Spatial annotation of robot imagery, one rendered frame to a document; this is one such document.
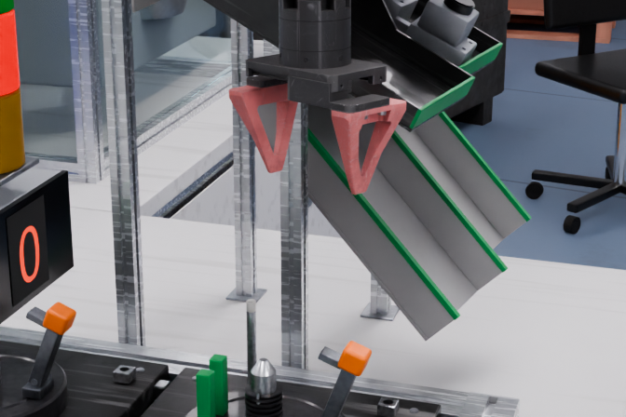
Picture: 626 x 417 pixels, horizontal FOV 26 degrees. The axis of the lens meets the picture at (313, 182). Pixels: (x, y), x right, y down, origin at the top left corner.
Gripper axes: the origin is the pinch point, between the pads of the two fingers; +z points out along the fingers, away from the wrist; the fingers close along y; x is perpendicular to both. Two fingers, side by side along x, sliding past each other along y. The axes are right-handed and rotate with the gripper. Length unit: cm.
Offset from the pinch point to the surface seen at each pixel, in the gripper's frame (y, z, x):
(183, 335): -38, 29, 16
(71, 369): -20.7, 20.3, -10.9
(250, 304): -2.4, 10.7, -5.4
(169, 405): -9.2, 20.8, -8.8
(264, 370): 3.1, 13.9, -8.9
